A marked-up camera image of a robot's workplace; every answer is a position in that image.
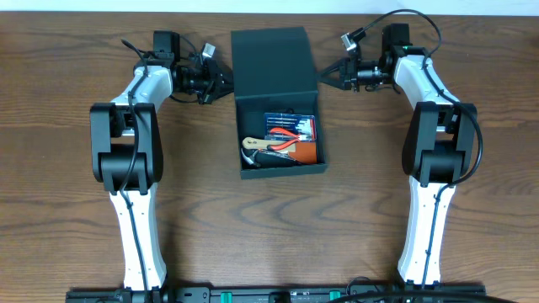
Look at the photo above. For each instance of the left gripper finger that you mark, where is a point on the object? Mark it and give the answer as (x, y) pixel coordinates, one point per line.
(222, 90)
(226, 78)

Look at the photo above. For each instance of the dark green box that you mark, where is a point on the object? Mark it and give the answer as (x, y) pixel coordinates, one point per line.
(274, 72)

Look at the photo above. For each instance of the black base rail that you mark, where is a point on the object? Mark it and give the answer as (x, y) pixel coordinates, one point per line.
(359, 290)

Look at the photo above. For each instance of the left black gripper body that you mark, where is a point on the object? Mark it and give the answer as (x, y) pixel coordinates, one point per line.
(211, 82)

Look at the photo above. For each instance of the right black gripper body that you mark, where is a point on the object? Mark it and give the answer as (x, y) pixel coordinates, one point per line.
(365, 73)

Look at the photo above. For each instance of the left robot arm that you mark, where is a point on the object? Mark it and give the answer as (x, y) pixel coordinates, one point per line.
(127, 153)

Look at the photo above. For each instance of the small claw hammer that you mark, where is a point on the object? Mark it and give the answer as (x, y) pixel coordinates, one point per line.
(250, 157)

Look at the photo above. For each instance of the blue drill bit case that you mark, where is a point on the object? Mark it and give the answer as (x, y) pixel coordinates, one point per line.
(297, 124)

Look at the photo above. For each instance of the red handled pliers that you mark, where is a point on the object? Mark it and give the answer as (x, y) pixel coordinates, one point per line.
(294, 138)

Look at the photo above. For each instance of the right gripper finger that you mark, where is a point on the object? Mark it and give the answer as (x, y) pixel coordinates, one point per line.
(340, 66)
(335, 83)

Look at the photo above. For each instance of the orange scraper wooden handle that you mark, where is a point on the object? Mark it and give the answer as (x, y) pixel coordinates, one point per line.
(303, 152)

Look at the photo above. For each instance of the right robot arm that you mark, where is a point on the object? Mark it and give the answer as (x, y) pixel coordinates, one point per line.
(438, 146)

